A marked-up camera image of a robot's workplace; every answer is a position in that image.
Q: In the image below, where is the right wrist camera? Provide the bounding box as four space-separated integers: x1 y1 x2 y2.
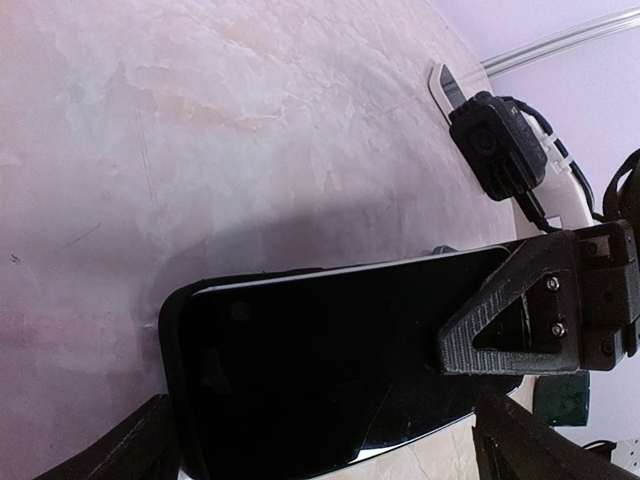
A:
447 90 576 236

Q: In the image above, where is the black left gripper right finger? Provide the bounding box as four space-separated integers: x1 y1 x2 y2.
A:
473 389 637 480

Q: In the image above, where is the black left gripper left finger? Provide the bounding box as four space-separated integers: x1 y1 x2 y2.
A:
38 394 181 480

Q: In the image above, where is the dark green cup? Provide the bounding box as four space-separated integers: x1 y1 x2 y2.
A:
533 370 590 427

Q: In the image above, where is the black phone front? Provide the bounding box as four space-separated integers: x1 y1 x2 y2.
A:
178 248 519 479

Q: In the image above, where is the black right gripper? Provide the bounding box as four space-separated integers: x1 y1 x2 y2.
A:
437 220 639 375

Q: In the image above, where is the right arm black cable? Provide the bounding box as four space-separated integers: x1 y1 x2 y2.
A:
514 99 609 224

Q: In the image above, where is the black phone case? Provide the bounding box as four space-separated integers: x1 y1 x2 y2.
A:
158 268 327 453

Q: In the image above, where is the right aluminium frame post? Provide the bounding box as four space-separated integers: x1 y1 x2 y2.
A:
481 8 639 79

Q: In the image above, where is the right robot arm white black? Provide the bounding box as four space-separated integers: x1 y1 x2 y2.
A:
437 152 639 375

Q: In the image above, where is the clear phone case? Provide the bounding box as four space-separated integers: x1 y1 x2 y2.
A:
428 63 488 129

